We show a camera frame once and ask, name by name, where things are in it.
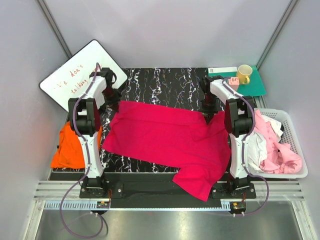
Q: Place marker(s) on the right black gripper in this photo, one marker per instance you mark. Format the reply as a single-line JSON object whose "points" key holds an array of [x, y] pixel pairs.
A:
{"points": [[209, 112]]}

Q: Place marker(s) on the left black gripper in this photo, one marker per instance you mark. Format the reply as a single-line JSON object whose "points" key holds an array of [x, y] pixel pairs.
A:
{"points": [[114, 102]]}

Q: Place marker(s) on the magenta t shirt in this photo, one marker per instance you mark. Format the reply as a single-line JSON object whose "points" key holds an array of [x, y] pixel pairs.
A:
{"points": [[172, 137]]}

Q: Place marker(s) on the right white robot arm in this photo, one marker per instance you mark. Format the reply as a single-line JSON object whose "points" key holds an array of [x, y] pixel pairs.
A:
{"points": [[239, 122]]}

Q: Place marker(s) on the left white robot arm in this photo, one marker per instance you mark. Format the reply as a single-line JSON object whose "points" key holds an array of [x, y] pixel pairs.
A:
{"points": [[85, 121]]}

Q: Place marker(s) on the pink cube block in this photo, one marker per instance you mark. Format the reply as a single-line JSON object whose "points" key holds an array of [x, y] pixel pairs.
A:
{"points": [[234, 83]]}

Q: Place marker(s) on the white board with red writing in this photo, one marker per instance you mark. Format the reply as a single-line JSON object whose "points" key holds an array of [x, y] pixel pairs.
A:
{"points": [[71, 79]]}

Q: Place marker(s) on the green cutting mat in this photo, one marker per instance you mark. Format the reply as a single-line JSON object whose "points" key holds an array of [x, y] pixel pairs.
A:
{"points": [[255, 88]]}

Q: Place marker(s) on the white t shirt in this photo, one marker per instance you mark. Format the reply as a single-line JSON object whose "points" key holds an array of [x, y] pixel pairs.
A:
{"points": [[267, 132]]}

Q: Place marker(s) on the yellow mug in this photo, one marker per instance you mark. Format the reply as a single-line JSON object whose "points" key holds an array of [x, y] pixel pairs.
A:
{"points": [[244, 73]]}

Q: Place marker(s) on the orange folded t shirt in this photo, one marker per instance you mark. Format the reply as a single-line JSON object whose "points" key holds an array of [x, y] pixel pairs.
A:
{"points": [[69, 152]]}

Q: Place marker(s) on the white plastic laundry basket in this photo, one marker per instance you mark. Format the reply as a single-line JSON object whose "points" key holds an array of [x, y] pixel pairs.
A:
{"points": [[289, 136]]}

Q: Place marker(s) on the pink t shirt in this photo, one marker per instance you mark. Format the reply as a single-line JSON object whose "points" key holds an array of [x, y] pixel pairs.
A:
{"points": [[288, 162]]}

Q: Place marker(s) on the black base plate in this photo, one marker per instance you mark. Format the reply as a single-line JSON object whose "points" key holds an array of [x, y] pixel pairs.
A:
{"points": [[120, 184]]}

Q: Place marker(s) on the aluminium rail frame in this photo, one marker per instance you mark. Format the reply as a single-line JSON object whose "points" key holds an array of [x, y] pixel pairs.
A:
{"points": [[279, 211]]}

